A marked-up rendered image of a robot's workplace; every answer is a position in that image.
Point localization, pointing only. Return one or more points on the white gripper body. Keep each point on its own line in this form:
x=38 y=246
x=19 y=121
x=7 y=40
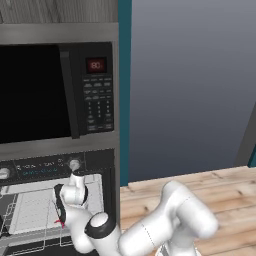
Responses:
x=77 y=178

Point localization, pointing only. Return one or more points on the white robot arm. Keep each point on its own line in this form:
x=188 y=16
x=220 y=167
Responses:
x=186 y=213

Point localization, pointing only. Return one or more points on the silver oven knob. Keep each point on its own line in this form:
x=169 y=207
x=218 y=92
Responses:
x=74 y=164
x=3 y=173

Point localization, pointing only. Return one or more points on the black built-in oven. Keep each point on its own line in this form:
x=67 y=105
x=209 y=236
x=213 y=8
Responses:
x=100 y=160

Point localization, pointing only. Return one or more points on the black oven door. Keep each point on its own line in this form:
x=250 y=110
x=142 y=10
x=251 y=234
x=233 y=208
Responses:
x=33 y=249

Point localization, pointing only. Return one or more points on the stainless steel microwave oven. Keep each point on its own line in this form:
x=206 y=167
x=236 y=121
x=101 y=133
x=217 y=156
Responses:
x=50 y=33

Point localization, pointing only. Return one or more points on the black microwave door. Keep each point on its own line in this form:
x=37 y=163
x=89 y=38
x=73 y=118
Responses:
x=30 y=93

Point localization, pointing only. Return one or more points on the teal cabinet side panel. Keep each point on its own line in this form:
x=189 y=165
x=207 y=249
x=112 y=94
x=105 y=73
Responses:
x=124 y=93

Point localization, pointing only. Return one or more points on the wooden cupboard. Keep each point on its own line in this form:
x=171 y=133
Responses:
x=56 y=10

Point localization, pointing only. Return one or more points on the teal cabinet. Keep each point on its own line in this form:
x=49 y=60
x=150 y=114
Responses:
x=252 y=156

